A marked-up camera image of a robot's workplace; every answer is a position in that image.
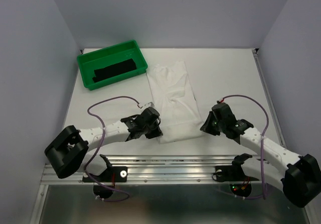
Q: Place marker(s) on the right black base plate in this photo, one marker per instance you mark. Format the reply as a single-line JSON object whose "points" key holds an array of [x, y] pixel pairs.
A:
{"points": [[231, 173]]}

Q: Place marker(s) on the green plastic bin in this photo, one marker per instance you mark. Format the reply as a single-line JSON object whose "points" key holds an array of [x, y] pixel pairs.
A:
{"points": [[89, 62]]}

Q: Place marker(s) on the white t shirt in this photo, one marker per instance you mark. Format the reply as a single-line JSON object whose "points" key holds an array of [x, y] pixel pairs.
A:
{"points": [[173, 98]]}

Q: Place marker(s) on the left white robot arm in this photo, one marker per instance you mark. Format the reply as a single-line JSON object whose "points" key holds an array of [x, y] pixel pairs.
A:
{"points": [[68, 153]]}

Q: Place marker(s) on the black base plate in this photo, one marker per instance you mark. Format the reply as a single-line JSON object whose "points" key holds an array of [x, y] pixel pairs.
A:
{"points": [[105, 174], [231, 173]]}

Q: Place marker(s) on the aluminium frame rail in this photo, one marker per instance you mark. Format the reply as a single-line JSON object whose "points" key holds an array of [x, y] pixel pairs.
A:
{"points": [[158, 170]]}

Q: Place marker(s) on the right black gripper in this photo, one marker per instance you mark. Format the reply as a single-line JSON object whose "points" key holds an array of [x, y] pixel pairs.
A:
{"points": [[206, 127]]}

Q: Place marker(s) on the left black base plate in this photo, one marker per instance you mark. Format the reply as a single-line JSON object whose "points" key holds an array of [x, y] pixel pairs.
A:
{"points": [[105, 174]]}

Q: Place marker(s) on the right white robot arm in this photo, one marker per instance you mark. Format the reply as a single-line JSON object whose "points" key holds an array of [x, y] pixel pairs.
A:
{"points": [[297, 176]]}

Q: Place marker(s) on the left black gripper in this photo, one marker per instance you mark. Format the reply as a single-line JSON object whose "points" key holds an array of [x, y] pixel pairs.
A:
{"points": [[156, 132]]}

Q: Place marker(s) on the black rolled t shirt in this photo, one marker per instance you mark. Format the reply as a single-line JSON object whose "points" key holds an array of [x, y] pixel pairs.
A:
{"points": [[114, 70]]}

